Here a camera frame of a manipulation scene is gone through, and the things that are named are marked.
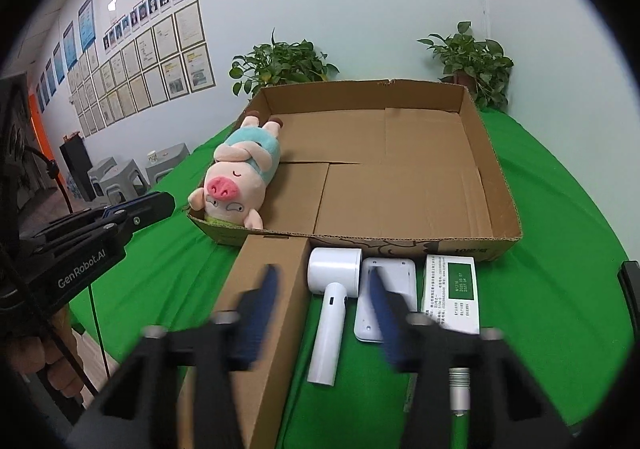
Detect right potted green plant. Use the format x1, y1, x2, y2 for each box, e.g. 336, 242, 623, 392
418, 21, 514, 111

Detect long brown cardboard box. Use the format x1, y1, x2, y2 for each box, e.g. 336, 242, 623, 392
204, 235, 310, 448

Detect potted green plant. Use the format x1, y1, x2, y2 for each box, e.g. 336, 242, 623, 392
229, 33, 340, 97
418, 21, 514, 111

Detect black speaker box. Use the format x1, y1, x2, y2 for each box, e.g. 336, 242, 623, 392
60, 132, 96, 202

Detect white rectangular device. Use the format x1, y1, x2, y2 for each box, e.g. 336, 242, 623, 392
354, 257, 418, 344

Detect silver metal cylinder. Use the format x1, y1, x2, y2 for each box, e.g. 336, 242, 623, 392
449, 368, 471, 417

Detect person's left hand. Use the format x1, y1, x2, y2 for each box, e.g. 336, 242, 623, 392
3, 306, 84, 398

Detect green tablecloth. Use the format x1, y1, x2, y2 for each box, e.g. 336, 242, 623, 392
70, 110, 634, 448

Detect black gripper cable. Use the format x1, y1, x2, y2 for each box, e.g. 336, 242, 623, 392
24, 145, 113, 395

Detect left potted green plant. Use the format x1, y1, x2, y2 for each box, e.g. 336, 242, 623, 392
229, 33, 340, 97

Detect white green printed carton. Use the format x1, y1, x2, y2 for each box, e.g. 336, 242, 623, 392
420, 255, 480, 334

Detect white hair dryer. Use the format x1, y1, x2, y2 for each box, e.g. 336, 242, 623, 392
307, 247, 362, 386

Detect grey plastic stool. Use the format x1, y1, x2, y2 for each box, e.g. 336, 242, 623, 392
145, 143, 190, 187
88, 157, 150, 204

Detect large open cardboard tray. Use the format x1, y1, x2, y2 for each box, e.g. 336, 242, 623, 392
188, 79, 522, 261

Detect pink pig plush toy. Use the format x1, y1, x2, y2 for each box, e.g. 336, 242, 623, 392
188, 112, 283, 230

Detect framed certificates on wall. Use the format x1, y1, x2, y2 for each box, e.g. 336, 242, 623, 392
67, 0, 217, 137

